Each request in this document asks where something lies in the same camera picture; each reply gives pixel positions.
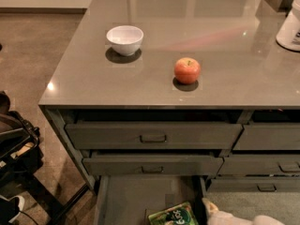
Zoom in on grey kitchen counter cabinet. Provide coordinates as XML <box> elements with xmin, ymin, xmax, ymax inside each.
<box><xmin>39</xmin><ymin>0</ymin><xmax>300</xmax><ymax>186</ymax></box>

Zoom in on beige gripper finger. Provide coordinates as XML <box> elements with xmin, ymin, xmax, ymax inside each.
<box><xmin>202</xmin><ymin>198</ymin><xmax>218</xmax><ymax>215</ymax></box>

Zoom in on black and white shoe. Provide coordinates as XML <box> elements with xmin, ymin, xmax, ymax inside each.
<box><xmin>0</xmin><ymin>196</ymin><xmax>24</xmax><ymax>225</ymax></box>

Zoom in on white plastic jug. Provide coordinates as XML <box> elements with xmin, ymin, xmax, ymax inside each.
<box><xmin>276</xmin><ymin>0</ymin><xmax>300</xmax><ymax>52</ymax></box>

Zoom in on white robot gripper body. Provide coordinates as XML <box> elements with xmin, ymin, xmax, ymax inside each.
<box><xmin>207</xmin><ymin>212</ymin><xmax>285</xmax><ymax>225</ymax></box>

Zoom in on grey drawer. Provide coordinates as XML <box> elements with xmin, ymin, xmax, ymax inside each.
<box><xmin>218</xmin><ymin>155</ymin><xmax>300</xmax><ymax>175</ymax></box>
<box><xmin>82</xmin><ymin>153</ymin><xmax>223</xmax><ymax>175</ymax></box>
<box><xmin>207</xmin><ymin>177</ymin><xmax>300</xmax><ymax>192</ymax></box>
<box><xmin>65</xmin><ymin>122</ymin><xmax>242</xmax><ymax>149</ymax></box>
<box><xmin>234</xmin><ymin>124</ymin><xmax>300</xmax><ymax>151</ymax></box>

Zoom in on red apple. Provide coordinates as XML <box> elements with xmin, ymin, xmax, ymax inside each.
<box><xmin>174</xmin><ymin>57</ymin><xmax>201</xmax><ymax>84</ymax></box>

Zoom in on white ceramic bowl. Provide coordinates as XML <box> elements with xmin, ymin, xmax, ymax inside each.
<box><xmin>106</xmin><ymin>25</ymin><xmax>143</xmax><ymax>56</ymax></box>

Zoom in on middle left grey drawer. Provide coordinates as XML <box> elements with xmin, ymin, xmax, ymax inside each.
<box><xmin>82</xmin><ymin>153</ymin><xmax>223</xmax><ymax>175</ymax></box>

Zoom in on black equipment cart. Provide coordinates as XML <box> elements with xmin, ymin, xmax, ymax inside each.
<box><xmin>0</xmin><ymin>91</ymin><xmax>88</xmax><ymax>225</ymax></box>

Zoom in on middle right grey drawer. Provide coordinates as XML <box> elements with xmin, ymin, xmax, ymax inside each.
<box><xmin>218</xmin><ymin>155</ymin><xmax>300</xmax><ymax>175</ymax></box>

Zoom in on top right grey drawer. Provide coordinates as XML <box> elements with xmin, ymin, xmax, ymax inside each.
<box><xmin>234</xmin><ymin>124</ymin><xmax>300</xmax><ymax>151</ymax></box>

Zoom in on green rice chip bag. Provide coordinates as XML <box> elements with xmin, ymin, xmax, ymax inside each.
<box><xmin>147</xmin><ymin>202</ymin><xmax>199</xmax><ymax>225</ymax></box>

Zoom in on bottom right grey drawer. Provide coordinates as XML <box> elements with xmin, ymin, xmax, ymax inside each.
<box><xmin>207</xmin><ymin>177</ymin><xmax>300</xmax><ymax>192</ymax></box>

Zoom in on top left grey drawer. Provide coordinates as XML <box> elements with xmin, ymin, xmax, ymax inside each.
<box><xmin>65</xmin><ymin>122</ymin><xmax>242</xmax><ymax>149</ymax></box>

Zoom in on bottom left open drawer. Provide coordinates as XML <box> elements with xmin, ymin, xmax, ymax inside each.
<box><xmin>93</xmin><ymin>175</ymin><xmax>207</xmax><ymax>225</ymax></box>

